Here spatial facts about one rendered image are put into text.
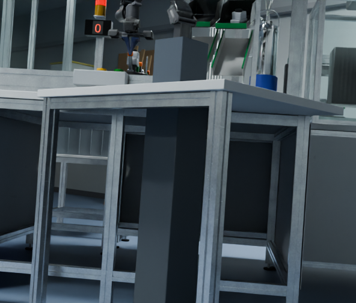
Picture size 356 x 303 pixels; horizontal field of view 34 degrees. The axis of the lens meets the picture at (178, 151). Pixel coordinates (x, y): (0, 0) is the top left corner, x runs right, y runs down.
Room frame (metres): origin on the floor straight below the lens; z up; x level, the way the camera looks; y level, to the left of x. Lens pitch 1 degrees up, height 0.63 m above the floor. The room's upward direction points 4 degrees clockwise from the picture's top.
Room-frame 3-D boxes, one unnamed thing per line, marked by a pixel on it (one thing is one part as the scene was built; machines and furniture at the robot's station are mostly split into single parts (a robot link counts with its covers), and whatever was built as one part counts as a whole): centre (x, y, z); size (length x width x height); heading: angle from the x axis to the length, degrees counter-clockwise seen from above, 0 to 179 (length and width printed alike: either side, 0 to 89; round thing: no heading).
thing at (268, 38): (3.28, -0.45, 1.32); 0.14 x 0.14 x 0.38
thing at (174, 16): (2.13, 0.02, 1.15); 0.09 x 0.07 x 0.06; 124
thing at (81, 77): (2.33, 0.33, 0.93); 0.21 x 0.07 x 0.06; 85
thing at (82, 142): (4.64, 0.64, 0.73); 0.62 x 0.42 x 0.23; 85
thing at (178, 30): (2.13, 0.01, 1.09); 0.07 x 0.07 x 0.06; 47
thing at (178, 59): (2.13, 0.01, 0.96); 0.14 x 0.14 x 0.20; 47
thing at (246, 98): (2.16, -0.02, 0.84); 0.90 x 0.70 x 0.03; 47
